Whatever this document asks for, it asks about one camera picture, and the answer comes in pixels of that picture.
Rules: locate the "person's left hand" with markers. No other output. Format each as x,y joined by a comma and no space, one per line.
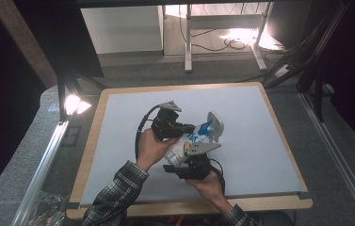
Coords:
150,150

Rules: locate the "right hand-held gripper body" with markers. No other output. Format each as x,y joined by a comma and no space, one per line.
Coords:
197,166

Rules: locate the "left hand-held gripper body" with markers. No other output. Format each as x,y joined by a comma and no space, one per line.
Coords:
167,124

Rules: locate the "black mat clamp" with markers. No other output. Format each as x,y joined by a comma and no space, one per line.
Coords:
307,195
72,206

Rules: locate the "white power strip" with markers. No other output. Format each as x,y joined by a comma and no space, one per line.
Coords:
282,70

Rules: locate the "white container with hinged lid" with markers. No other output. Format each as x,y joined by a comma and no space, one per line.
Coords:
216,124

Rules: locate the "white work board wooden frame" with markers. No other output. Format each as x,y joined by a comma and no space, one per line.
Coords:
253,141

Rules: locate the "blue and white milk carton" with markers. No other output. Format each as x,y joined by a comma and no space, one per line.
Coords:
181,147

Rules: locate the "brown wooden beam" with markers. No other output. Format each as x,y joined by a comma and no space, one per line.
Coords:
24,37

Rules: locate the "white cabinet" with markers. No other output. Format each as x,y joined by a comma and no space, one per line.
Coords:
121,28

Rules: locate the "bright lamp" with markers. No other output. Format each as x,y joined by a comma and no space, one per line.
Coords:
72,104

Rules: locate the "clear plastic bag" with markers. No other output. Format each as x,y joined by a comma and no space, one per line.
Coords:
48,207

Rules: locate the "white desk frame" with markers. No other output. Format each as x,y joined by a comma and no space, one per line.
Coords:
188,47

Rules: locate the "black tripod stand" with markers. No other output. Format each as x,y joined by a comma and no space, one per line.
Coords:
318,81

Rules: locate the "person's right hand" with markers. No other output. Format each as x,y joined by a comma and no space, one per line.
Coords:
211,186

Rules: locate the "aluminium rail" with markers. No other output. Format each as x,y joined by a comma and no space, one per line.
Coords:
40,175
338,163

